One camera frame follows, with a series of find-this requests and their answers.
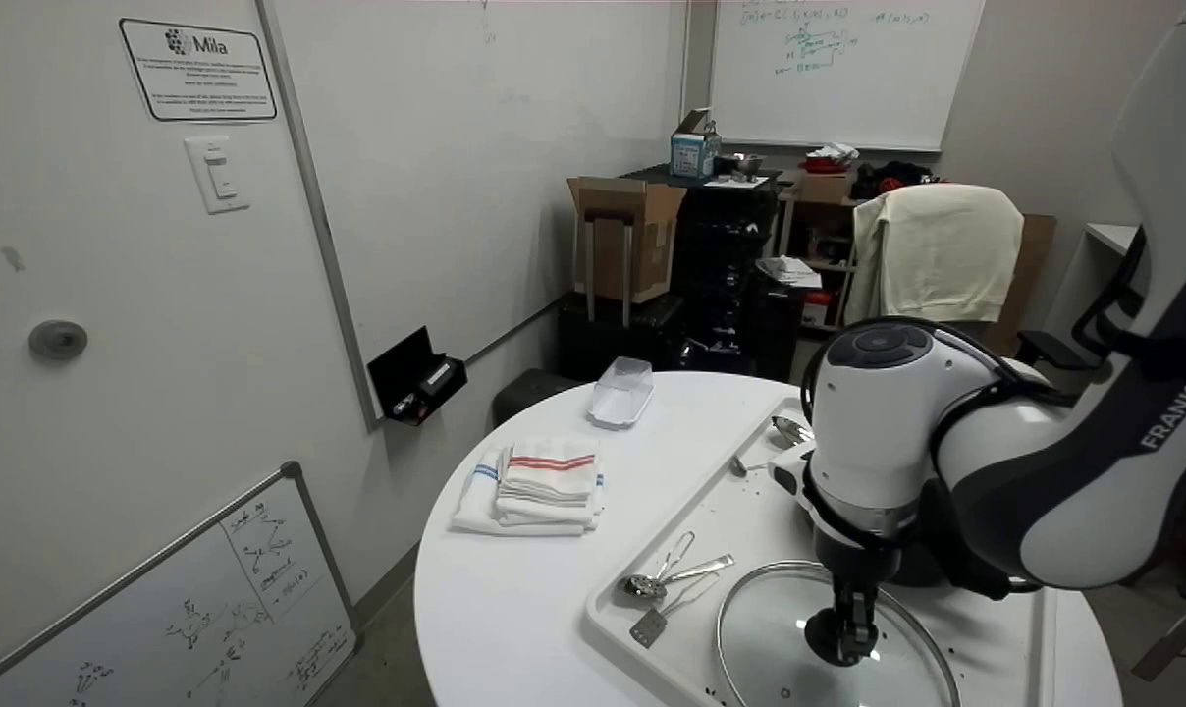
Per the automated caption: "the cardboard box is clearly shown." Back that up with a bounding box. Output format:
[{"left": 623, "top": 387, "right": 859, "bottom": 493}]
[{"left": 570, "top": 176, "right": 682, "bottom": 303}]

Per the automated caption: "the white wall sign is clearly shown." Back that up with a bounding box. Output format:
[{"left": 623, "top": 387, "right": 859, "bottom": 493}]
[{"left": 118, "top": 15, "right": 278, "bottom": 124}]

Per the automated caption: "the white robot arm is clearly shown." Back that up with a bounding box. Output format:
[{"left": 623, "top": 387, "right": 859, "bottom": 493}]
[{"left": 799, "top": 236, "right": 1186, "bottom": 664}]

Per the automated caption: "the white plastic tray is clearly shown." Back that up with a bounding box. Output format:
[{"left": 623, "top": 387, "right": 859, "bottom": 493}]
[{"left": 579, "top": 399, "right": 1058, "bottom": 707}]

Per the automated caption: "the folded white striped towel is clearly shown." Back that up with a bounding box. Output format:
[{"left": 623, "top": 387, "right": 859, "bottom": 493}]
[{"left": 452, "top": 444, "right": 604, "bottom": 537}]

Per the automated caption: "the round white table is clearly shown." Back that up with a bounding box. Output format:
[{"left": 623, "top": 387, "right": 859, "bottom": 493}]
[{"left": 414, "top": 375, "right": 1123, "bottom": 707}]

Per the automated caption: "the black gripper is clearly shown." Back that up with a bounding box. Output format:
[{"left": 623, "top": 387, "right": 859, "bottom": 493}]
[{"left": 817, "top": 533, "right": 901, "bottom": 632}]

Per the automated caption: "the chair with cream cover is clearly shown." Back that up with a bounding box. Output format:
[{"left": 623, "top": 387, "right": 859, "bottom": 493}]
[{"left": 843, "top": 185, "right": 1027, "bottom": 323}]

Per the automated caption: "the white light switch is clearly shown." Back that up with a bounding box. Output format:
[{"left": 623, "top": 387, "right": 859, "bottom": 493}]
[{"left": 185, "top": 134, "right": 249, "bottom": 215}]

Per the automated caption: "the small leaning whiteboard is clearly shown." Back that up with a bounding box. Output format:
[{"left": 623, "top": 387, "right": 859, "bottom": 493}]
[{"left": 0, "top": 464, "right": 356, "bottom": 707}]

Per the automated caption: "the glass lid with black knob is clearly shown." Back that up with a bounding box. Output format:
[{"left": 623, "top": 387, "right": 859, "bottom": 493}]
[{"left": 711, "top": 561, "right": 957, "bottom": 707}]

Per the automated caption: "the wall-mounted whiteboard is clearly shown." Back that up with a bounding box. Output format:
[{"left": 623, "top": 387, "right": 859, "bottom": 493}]
[{"left": 711, "top": 0, "right": 986, "bottom": 155}]

